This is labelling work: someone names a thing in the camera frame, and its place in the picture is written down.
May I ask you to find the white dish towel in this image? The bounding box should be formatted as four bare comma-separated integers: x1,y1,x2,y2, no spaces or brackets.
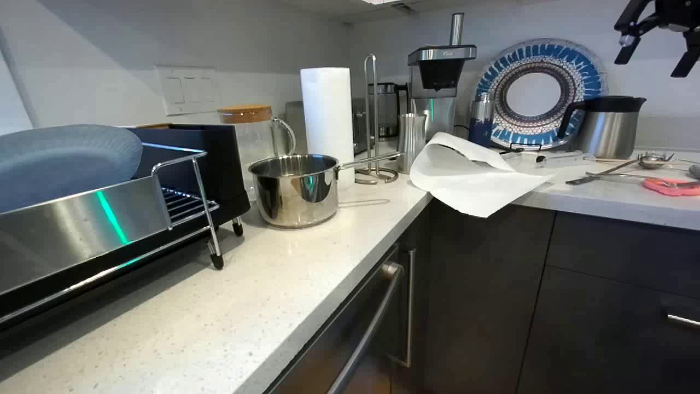
406,129,559,221

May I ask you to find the small metal cup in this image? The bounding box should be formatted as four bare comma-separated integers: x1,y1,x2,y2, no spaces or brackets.
396,110,429,175

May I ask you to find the metal container with black rim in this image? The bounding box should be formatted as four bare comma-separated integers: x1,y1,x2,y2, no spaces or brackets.
559,95,649,163

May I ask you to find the white wall switch plate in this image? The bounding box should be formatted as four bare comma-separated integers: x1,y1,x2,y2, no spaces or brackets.
155,67,221,118

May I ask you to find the glass jar with wooden lid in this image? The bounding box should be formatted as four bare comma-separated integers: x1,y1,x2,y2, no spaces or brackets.
216,105,298,175

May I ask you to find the silver cabinet door handle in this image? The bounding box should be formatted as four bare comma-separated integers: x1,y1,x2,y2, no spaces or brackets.
386,248,417,372

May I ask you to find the stainless steel pot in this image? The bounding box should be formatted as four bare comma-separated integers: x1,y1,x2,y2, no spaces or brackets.
247,151,346,230

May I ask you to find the small red lid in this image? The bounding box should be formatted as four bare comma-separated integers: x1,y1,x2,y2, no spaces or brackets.
642,175,700,199

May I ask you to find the black dish rack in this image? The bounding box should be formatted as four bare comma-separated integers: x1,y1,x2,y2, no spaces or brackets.
0,140,247,330

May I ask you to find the metal paper towel stand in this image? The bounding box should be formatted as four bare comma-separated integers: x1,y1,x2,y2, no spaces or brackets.
355,54,402,186

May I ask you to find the blue white decorative plate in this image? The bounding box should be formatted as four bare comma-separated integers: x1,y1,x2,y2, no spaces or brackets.
471,38,608,154

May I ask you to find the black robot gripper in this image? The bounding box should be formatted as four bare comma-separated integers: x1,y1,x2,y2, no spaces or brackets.
612,0,700,79

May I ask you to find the dark base cabinet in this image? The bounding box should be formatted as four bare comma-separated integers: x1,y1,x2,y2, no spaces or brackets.
396,199,700,394

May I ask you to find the metal spoon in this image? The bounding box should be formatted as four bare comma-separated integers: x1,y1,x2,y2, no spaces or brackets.
564,151,678,189

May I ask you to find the white paper towel roll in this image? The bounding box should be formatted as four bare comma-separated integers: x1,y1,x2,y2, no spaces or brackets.
300,67,356,189

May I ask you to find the silver drawer handle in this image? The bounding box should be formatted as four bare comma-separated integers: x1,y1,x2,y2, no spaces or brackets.
662,311,700,330

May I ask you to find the black utensil holder box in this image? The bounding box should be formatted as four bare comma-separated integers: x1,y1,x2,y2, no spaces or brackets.
129,123,253,230

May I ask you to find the silver black coffee maker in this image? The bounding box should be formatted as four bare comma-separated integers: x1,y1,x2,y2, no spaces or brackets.
405,11,480,140

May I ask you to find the stainless dishwasher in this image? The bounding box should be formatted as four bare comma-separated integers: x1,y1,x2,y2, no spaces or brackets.
265,243,411,394

